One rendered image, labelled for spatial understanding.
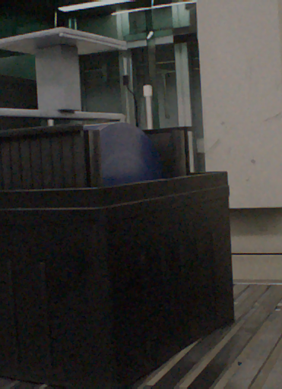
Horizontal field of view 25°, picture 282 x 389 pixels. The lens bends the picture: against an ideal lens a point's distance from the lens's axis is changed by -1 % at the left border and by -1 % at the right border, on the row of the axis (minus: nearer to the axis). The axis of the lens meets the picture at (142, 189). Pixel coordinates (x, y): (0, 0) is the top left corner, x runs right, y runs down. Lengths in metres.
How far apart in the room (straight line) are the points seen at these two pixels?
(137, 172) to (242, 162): 0.29
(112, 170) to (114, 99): 1.42
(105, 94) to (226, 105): 1.15
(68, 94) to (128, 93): 1.28
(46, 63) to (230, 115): 0.34
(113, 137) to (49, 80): 0.10
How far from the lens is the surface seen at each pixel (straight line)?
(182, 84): 1.91
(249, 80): 0.94
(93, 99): 2.09
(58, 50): 0.69
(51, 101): 0.70
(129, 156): 0.67
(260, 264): 1.01
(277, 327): 0.73
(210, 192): 0.70
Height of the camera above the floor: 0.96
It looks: 3 degrees down
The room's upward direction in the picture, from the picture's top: 3 degrees counter-clockwise
